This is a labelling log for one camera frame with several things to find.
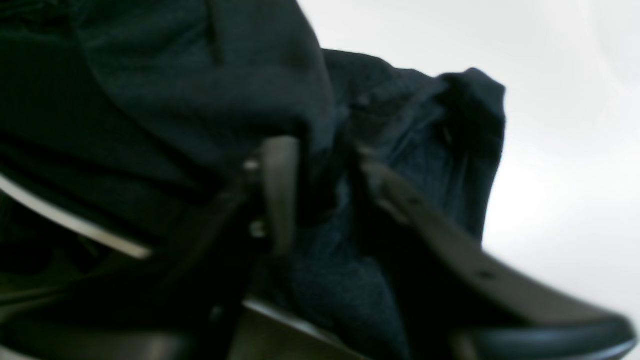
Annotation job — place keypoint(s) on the black t-shirt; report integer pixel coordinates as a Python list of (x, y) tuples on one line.
[(129, 112)]

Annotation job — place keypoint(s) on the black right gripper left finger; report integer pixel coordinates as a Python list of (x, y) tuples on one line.
[(181, 301)]

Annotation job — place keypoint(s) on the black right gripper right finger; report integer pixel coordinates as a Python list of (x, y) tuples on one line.
[(457, 302)]

